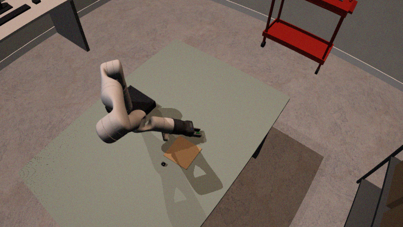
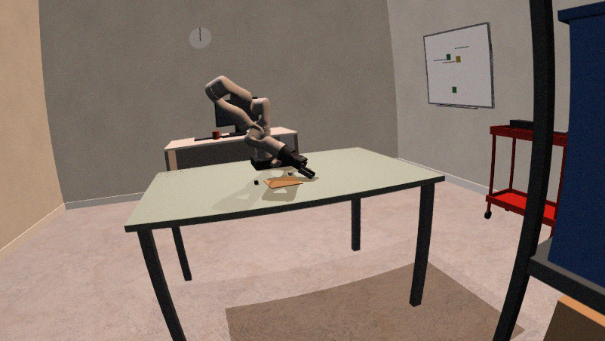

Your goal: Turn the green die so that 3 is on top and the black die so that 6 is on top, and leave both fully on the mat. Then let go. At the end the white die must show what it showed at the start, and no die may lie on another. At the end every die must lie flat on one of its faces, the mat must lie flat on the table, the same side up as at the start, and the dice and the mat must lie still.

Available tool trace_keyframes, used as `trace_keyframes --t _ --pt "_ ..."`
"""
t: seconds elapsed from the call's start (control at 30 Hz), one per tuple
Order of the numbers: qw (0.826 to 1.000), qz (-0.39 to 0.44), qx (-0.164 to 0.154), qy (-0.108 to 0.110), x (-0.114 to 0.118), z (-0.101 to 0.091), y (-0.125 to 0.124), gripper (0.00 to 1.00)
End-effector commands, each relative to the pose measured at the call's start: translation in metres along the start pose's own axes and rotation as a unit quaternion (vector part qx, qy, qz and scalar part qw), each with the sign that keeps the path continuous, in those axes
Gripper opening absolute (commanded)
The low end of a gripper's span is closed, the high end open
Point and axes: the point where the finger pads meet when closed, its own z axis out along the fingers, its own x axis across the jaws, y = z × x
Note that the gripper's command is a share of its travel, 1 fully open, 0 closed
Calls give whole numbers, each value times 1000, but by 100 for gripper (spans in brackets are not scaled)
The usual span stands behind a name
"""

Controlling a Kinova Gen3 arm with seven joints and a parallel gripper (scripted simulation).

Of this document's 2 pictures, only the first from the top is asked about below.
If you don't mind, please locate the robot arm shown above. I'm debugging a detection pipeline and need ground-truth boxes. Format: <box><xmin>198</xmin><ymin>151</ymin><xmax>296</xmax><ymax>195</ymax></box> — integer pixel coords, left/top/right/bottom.
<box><xmin>96</xmin><ymin>60</ymin><xmax>164</xmax><ymax>144</ymax></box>

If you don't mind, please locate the orange square mat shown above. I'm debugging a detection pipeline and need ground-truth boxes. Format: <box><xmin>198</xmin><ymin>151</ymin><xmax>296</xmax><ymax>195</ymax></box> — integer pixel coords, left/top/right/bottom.
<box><xmin>164</xmin><ymin>136</ymin><xmax>202</xmax><ymax>169</ymax></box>

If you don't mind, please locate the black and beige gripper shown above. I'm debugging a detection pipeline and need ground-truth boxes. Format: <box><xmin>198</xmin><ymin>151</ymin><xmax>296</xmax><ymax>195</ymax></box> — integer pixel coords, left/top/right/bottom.
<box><xmin>162</xmin><ymin>118</ymin><xmax>202</xmax><ymax>141</ymax></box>

